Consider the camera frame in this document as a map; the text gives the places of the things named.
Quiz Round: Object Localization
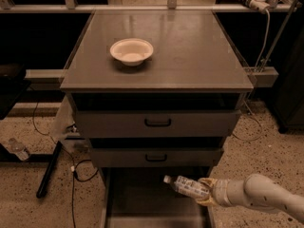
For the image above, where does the grey drawer cabinet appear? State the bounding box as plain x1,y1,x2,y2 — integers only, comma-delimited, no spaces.
59,9,254,179

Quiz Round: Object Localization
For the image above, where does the clear bottle on floor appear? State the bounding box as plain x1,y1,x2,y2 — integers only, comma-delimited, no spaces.
9,138,29,162

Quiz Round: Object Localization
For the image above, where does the black table at left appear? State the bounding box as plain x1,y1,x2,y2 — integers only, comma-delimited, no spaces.
0,64,30,120

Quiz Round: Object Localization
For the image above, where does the white power plug cable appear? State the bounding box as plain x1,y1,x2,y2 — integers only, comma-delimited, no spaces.
226,0,272,68

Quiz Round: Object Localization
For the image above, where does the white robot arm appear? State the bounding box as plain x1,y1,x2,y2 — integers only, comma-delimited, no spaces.
196,174,304,223

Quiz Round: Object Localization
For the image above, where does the black cable on floor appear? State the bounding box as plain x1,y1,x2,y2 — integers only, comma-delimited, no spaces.
30,85,100,228

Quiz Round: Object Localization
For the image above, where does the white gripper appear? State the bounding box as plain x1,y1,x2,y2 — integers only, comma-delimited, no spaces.
196,178,229,207

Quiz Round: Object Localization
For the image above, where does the white paper bowl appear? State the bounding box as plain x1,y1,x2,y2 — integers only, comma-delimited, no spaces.
110,38,154,67

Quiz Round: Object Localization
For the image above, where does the bottom grey open drawer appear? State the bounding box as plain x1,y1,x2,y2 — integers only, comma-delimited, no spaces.
101,167,214,228

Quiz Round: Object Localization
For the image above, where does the blue label plastic bottle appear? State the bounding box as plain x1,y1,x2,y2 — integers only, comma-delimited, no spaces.
163,175,210,200

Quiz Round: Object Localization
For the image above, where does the top grey drawer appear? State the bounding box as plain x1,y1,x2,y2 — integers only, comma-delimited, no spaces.
72,93,240,138

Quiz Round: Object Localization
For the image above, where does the black pole on floor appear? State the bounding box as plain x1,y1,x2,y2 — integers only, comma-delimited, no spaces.
36,142,63,199

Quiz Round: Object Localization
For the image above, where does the middle grey drawer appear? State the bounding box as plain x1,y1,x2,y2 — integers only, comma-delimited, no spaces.
89,137,223,167

